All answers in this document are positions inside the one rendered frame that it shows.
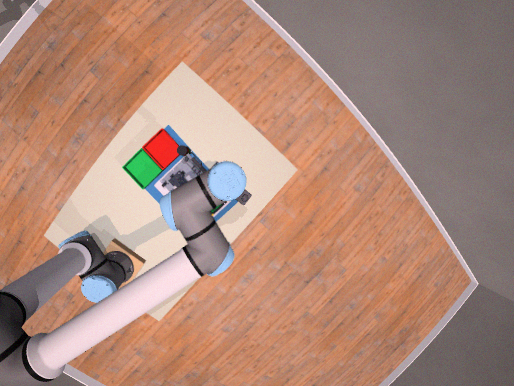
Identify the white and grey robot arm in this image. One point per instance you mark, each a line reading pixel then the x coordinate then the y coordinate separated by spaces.
pixel 186 208

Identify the red bin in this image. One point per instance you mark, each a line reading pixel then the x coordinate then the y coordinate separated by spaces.
pixel 162 149

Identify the green bin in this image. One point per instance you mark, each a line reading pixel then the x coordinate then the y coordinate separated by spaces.
pixel 141 168

